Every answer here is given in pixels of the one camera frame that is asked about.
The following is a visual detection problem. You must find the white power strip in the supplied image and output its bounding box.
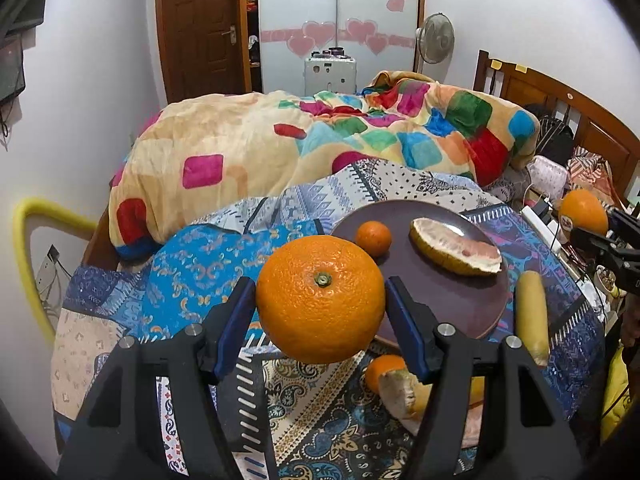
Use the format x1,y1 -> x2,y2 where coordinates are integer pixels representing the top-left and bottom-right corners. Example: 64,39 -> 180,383
521,205 -> 566,253

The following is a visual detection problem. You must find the stickered orange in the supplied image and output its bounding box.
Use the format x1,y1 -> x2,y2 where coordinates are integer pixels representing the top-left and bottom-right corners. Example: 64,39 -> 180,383
557,188 -> 610,237

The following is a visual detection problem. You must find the dark purple plate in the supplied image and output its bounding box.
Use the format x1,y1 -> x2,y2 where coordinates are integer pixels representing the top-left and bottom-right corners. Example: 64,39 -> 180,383
330,200 -> 511,352

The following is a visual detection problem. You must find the pomelo slice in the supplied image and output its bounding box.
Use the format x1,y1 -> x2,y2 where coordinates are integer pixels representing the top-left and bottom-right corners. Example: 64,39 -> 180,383
410,217 -> 503,277

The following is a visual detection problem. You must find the brown wooden door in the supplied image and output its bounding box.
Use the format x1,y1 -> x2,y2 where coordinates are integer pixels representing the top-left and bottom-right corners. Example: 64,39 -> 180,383
155,0 -> 251,105

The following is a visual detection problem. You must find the white electric fan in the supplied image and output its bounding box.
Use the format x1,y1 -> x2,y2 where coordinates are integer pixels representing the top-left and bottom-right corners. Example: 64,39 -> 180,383
414,12 -> 456,77

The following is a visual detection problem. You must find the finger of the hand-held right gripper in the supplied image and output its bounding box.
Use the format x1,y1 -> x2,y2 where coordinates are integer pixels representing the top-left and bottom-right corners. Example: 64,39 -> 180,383
606,208 -> 640,242
570,227 -> 640,296

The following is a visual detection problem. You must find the wooden headboard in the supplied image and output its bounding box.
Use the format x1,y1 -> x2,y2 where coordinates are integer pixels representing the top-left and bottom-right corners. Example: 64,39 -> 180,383
472,50 -> 640,208

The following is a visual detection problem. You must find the frosted wardrobe with heart stickers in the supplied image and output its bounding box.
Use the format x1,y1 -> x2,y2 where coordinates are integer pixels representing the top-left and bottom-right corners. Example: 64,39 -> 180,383
245,0 -> 427,97

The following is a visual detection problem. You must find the pink white cloth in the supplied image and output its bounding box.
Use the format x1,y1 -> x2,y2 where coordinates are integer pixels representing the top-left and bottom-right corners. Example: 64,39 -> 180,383
527,156 -> 571,202

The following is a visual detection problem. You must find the small white cup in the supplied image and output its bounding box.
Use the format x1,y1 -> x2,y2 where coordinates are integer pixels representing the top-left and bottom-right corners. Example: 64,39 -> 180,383
595,266 -> 623,298

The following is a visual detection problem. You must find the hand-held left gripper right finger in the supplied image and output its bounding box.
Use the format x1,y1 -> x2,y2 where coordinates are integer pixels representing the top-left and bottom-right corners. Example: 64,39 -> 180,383
384,276 -> 584,480

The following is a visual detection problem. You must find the black bag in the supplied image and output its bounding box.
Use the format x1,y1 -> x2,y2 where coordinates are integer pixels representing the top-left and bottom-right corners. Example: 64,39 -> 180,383
536,115 -> 574,162

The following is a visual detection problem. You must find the white box appliance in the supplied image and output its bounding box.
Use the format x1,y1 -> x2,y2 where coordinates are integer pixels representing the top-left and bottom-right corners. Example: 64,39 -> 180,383
303,55 -> 359,97

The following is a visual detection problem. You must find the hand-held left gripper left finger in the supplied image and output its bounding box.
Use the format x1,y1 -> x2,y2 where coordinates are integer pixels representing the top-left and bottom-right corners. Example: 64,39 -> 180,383
57,276 -> 258,480

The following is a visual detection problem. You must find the wall power socket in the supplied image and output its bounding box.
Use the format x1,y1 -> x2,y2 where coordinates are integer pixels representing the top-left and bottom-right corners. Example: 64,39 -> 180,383
35,244 -> 63,293

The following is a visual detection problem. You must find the large orange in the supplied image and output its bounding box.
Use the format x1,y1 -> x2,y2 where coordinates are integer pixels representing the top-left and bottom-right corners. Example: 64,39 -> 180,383
255,235 -> 387,365

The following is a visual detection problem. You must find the yellow cloth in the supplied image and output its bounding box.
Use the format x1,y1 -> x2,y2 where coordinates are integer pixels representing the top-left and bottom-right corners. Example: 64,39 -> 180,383
601,345 -> 632,442

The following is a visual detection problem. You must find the small tangerine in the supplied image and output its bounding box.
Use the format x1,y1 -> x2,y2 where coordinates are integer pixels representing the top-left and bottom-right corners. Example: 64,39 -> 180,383
364,354 -> 408,395
355,220 -> 392,257

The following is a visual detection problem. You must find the wall-mounted black screen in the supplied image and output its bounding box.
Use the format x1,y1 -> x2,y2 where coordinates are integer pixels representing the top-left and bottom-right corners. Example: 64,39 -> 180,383
0,0 -> 51,38

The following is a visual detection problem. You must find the yellow banana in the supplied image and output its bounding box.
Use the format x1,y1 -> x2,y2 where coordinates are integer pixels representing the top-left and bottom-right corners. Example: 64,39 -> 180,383
515,270 -> 551,368

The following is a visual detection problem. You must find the colourful checked blanket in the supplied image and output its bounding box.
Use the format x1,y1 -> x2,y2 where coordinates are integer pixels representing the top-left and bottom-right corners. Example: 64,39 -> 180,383
107,71 -> 542,261

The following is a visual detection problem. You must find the yellow tube frame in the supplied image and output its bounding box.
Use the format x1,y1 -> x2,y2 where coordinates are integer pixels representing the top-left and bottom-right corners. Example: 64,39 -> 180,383
12,197 -> 101,352

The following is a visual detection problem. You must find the blue patterned bed sheet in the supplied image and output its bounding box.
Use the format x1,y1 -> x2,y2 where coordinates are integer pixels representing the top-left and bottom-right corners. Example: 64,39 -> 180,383
50,157 -> 607,480

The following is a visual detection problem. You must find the pomelo peel piece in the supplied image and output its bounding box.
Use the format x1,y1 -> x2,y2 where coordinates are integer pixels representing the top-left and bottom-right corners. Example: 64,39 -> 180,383
377,370 -> 436,423

